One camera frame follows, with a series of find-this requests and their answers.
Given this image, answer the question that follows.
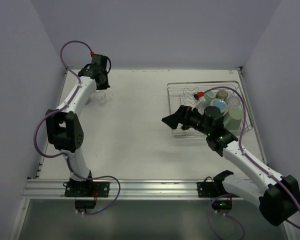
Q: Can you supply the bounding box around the clear plastic cup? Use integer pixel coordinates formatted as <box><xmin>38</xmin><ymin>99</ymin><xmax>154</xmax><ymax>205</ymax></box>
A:
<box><xmin>226</xmin><ymin>95</ymin><xmax>241</xmax><ymax>108</ymax></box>
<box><xmin>94</xmin><ymin>90</ymin><xmax>107</xmax><ymax>106</ymax></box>

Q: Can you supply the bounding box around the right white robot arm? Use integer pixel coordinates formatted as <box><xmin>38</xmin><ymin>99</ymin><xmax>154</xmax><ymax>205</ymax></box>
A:
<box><xmin>161</xmin><ymin>105</ymin><xmax>300</xmax><ymax>226</ymax></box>

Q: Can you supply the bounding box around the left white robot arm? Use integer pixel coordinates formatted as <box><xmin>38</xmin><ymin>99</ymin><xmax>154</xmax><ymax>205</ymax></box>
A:
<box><xmin>45</xmin><ymin>53</ymin><xmax>112</xmax><ymax>198</ymax></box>

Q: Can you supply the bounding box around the small mint green cup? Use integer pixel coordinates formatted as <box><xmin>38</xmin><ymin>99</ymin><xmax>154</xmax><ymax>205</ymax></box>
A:
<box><xmin>203</xmin><ymin>91</ymin><xmax>216</xmax><ymax>106</ymax></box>

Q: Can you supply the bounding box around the blue cup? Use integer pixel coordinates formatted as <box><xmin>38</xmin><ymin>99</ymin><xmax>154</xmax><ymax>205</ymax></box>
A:
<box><xmin>210</xmin><ymin>98</ymin><xmax>228</xmax><ymax>115</ymax></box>

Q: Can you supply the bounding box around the beige cup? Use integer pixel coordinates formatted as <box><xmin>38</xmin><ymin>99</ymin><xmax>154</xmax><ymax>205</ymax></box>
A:
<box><xmin>215</xmin><ymin>89</ymin><xmax>228</xmax><ymax>101</ymax></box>

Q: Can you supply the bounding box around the large green cup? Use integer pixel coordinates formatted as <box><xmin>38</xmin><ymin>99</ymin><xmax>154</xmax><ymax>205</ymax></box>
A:
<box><xmin>223</xmin><ymin>107</ymin><xmax>244</xmax><ymax>131</ymax></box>

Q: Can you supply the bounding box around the right black controller box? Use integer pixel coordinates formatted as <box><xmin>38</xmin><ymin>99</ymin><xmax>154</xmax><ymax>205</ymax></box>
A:
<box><xmin>211</xmin><ymin>199</ymin><xmax>233</xmax><ymax>214</ymax></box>

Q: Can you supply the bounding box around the black controller box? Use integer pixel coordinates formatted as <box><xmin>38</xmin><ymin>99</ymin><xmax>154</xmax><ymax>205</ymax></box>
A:
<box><xmin>211</xmin><ymin>199</ymin><xmax>233</xmax><ymax>214</ymax></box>
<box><xmin>74</xmin><ymin>200</ymin><xmax>96</xmax><ymax>214</ymax></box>

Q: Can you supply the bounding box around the left black controller box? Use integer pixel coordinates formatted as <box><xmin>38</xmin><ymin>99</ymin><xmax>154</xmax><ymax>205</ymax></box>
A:
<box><xmin>74</xmin><ymin>200</ymin><xmax>96</xmax><ymax>214</ymax></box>

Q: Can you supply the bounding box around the metal wire dish rack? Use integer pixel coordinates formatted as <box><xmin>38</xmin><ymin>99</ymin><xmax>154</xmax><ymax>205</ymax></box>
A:
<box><xmin>162</xmin><ymin>81</ymin><xmax>253</xmax><ymax>138</ymax></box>

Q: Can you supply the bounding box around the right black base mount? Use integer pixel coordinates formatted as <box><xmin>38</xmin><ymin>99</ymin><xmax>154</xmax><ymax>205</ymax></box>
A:
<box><xmin>196</xmin><ymin>170</ymin><xmax>234</xmax><ymax>198</ymax></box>

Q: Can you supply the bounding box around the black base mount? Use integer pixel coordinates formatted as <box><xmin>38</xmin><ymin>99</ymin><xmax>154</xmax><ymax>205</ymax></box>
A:
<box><xmin>196</xmin><ymin>170</ymin><xmax>234</xmax><ymax>198</ymax></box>
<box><xmin>62</xmin><ymin>178</ymin><xmax>110</xmax><ymax>198</ymax></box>

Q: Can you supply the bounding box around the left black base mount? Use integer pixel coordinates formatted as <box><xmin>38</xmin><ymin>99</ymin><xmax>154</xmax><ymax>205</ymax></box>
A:
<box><xmin>62</xmin><ymin>178</ymin><xmax>110</xmax><ymax>198</ymax></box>

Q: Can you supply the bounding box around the aluminium mounting rail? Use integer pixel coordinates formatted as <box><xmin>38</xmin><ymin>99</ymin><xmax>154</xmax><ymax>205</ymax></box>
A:
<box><xmin>22</xmin><ymin>178</ymin><xmax>251</xmax><ymax>201</ymax></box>

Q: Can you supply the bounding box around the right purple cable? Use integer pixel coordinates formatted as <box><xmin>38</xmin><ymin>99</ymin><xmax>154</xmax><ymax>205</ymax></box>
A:
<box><xmin>197</xmin><ymin>86</ymin><xmax>300</xmax><ymax>230</ymax></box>

